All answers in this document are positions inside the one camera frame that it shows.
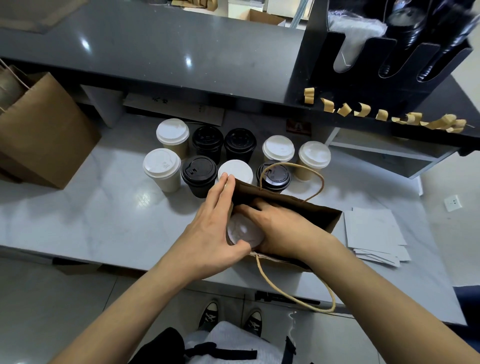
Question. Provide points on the person's right hand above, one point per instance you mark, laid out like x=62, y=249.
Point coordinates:
x=289, y=232

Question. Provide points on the person's left hand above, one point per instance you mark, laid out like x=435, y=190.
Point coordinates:
x=202, y=240

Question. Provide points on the brown paper bag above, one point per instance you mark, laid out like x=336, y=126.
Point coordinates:
x=52, y=135
x=315, y=214

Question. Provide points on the white cup with white lid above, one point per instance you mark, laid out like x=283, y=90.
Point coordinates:
x=244, y=231

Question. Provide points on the stack of white paper sheets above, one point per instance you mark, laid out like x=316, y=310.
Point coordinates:
x=371, y=232

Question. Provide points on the group of lidded coffee cups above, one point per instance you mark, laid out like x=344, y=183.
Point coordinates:
x=161, y=161

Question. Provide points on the person's left forearm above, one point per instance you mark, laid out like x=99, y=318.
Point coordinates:
x=120, y=322

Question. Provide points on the person's right forearm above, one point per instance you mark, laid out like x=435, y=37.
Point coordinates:
x=390, y=307

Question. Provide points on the person's left shoe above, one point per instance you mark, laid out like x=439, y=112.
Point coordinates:
x=209, y=316

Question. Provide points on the person's shoe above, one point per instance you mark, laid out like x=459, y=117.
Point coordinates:
x=209, y=316
x=254, y=322

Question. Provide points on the person's right shoe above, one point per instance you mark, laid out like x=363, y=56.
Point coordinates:
x=254, y=322

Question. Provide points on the person's white shirt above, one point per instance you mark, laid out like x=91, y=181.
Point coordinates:
x=232, y=337

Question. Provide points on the black body harness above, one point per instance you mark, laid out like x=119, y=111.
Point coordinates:
x=154, y=349

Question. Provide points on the row of tan tape strips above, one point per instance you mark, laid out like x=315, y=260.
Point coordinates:
x=309, y=95

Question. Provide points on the black acrylic organizer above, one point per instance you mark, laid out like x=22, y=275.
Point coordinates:
x=330, y=82

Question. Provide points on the white support panel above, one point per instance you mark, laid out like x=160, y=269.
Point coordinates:
x=103, y=105

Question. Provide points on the plastic wrapped white pack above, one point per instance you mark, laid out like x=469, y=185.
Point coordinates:
x=356, y=34

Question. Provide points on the cardboard box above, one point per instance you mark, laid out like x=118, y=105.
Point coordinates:
x=268, y=16

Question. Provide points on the white box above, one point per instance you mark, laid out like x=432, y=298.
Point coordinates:
x=238, y=12

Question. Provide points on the white wall socket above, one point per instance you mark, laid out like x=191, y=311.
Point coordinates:
x=453, y=203

